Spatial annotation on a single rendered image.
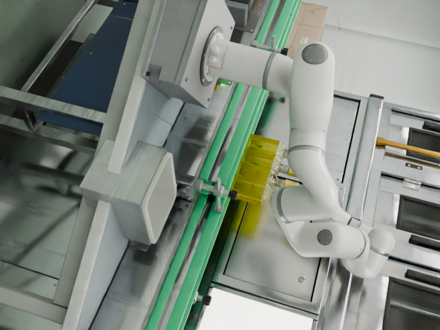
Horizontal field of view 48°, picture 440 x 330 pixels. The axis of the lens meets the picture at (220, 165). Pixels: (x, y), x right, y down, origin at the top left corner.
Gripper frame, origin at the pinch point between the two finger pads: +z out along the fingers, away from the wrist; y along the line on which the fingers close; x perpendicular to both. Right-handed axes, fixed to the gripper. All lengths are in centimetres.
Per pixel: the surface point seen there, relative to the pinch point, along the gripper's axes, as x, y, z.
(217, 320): 40.5, -13.1, 4.4
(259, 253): 15.4, -13.1, 4.7
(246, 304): 31.7, -13.0, -0.2
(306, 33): -341, -231, 130
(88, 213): 45, 23, 40
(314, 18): -369, -231, 134
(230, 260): 22.5, -13.2, 11.3
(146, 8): 1, 51, 52
